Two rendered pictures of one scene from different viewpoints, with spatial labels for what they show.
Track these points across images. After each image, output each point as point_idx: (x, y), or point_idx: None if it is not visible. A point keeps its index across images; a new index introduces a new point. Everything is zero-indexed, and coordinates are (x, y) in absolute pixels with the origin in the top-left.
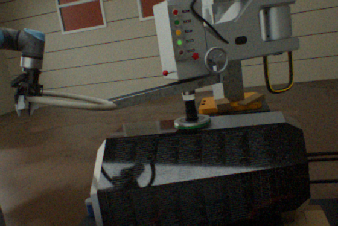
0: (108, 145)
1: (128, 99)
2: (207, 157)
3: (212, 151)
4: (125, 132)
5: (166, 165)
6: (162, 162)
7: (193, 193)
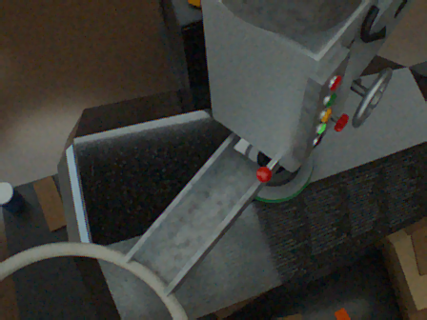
0: (107, 262)
1: (192, 268)
2: (320, 233)
3: (327, 222)
4: (113, 202)
5: (248, 269)
6: (236, 265)
7: (295, 281)
